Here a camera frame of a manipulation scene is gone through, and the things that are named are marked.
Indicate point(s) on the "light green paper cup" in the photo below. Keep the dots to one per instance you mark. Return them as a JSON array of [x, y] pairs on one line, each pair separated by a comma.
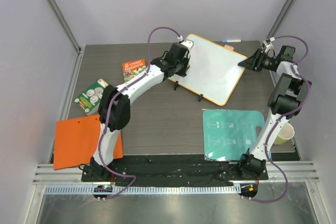
[[286, 133]]

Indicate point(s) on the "perforated cable duct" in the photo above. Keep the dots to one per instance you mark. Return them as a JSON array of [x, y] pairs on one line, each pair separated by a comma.
[[108, 190]]

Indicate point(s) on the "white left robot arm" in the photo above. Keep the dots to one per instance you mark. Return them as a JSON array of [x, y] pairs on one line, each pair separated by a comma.
[[115, 106]]

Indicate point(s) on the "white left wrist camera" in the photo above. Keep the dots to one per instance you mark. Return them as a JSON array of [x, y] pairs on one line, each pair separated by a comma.
[[185, 42]]

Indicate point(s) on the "yellow-framed whiteboard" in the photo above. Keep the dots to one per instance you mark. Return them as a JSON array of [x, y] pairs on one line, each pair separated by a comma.
[[214, 71]]

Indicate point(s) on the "green paperback book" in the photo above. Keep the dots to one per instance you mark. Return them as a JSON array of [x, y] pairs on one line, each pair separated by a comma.
[[88, 101]]

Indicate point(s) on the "orange treehouse book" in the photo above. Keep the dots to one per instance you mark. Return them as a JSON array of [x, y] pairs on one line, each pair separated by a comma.
[[132, 69]]

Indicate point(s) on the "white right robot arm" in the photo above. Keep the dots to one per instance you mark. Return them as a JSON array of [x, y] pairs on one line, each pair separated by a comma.
[[286, 101]]

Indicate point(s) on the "teal plastic cutting board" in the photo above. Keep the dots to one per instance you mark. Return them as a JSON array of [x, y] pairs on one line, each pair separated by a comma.
[[229, 133]]

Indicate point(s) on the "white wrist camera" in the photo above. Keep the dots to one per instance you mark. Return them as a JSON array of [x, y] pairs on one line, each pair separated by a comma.
[[268, 45], [185, 42]]

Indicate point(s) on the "orange folder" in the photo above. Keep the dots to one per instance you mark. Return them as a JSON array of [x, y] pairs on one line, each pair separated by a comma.
[[76, 141]]

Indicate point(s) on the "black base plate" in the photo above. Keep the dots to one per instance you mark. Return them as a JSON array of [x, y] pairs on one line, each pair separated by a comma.
[[177, 171]]

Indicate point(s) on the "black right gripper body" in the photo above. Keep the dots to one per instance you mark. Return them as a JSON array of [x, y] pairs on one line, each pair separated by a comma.
[[256, 60]]

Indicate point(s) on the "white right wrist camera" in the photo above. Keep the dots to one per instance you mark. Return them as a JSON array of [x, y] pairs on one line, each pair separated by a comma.
[[268, 45]]

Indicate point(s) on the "blue-capped whiteboard marker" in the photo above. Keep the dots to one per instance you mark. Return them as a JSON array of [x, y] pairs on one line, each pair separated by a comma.
[[231, 40]]

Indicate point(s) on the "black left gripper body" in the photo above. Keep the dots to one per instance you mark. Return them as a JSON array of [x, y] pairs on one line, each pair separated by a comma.
[[182, 66]]

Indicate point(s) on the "pink eraser block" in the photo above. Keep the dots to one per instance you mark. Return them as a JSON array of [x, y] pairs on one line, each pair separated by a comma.
[[229, 47]]

